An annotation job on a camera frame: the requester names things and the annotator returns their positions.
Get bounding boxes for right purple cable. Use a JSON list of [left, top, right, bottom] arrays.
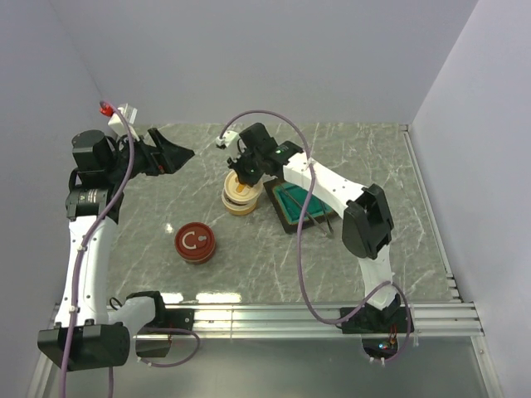
[[222, 109, 412, 368]]

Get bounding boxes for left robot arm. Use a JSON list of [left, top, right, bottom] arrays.
[[37, 128, 194, 371]]

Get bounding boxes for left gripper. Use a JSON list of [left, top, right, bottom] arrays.
[[106, 127, 193, 184]]

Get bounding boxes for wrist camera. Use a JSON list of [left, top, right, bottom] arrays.
[[216, 130, 241, 162], [106, 104, 140, 142]]

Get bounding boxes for aluminium mounting rail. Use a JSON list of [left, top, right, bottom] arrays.
[[45, 302, 485, 341]]

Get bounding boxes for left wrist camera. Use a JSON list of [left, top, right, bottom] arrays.
[[106, 104, 140, 142]]

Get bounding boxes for red round lid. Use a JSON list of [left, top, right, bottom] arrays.
[[174, 222, 217, 260]]

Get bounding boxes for black teal square tray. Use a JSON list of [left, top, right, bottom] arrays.
[[263, 177, 345, 235]]

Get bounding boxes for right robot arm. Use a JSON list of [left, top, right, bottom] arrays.
[[216, 123, 401, 332]]

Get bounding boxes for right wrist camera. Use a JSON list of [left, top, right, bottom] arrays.
[[216, 130, 241, 162]]

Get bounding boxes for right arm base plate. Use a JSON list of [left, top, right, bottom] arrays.
[[338, 304, 415, 334]]

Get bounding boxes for metal tongs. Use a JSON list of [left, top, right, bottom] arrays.
[[277, 188, 335, 240]]

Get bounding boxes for cream white bowl container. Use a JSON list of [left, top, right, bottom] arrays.
[[222, 191, 260, 216]]

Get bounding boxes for cream round lid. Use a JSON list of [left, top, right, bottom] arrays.
[[223, 170, 263, 206]]

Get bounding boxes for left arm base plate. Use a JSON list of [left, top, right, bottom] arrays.
[[140, 308, 195, 334]]

